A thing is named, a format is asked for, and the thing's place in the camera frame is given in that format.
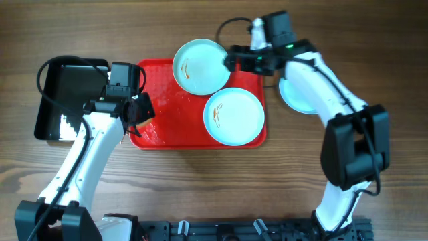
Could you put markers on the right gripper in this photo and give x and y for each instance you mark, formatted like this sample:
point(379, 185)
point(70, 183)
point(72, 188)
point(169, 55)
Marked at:
point(245, 65)

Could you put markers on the black water tray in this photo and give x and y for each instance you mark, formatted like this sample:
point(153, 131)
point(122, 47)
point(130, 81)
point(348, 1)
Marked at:
point(71, 84)

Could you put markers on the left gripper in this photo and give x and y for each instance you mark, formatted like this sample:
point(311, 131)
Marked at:
point(147, 110)

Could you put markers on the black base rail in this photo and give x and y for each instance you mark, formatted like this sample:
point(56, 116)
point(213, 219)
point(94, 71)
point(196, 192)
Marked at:
point(284, 230)

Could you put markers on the red plastic tray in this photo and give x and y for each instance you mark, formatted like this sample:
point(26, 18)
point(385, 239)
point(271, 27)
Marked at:
point(178, 123)

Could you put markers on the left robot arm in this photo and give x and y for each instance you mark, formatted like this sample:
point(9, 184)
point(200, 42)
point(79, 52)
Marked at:
point(62, 211)

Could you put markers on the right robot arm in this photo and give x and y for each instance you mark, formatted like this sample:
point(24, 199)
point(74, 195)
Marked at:
point(356, 145)

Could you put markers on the green and orange sponge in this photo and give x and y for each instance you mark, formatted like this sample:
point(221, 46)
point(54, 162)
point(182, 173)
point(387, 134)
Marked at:
point(143, 124)

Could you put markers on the light blue plate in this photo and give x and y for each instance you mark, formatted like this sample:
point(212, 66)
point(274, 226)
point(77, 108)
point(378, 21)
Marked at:
point(293, 98)
point(234, 117)
point(198, 67)

